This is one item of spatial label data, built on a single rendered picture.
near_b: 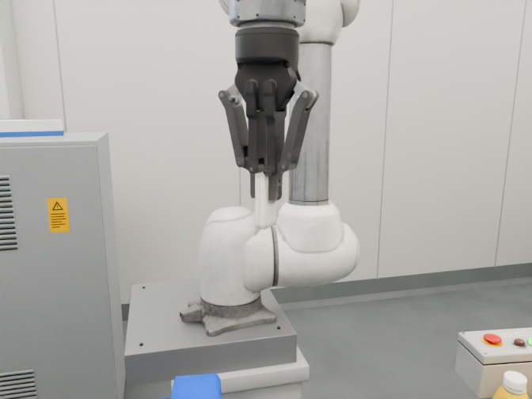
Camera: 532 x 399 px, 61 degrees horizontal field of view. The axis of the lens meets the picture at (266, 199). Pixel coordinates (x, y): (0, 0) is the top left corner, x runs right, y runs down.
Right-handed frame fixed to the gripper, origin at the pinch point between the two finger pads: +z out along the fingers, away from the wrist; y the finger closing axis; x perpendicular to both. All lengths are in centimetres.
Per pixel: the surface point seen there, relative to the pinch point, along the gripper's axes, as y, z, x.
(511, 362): 30, 41, 50
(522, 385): 32, 39, 40
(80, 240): -130, 46, 69
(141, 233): -204, 83, 174
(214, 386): -5.1, 25.7, -4.8
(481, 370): 25, 42, 47
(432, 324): -19, 148, 275
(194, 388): -7.2, 25.7, -6.4
